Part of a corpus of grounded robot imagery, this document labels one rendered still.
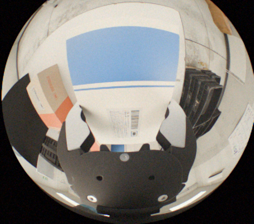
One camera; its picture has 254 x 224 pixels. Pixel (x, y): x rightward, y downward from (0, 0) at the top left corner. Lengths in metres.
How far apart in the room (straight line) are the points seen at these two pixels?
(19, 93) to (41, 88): 0.24
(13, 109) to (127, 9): 0.46
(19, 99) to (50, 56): 0.24
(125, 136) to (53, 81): 0.20
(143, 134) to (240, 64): 2.41
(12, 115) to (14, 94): 0.07
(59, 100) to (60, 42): 0.14
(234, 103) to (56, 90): 2.75
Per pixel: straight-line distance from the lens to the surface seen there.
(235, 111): 2.63
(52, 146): 0.74
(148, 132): 0.15
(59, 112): 0.22
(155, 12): 0.21
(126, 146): 0.34
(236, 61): 2.45
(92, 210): 0.26
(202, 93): 0.65
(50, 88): 0.21
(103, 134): 0.15
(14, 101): 0.41
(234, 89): 2.56
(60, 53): 0.23
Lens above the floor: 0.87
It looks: 58 degrees down
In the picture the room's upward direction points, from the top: 175 degrees clockwise
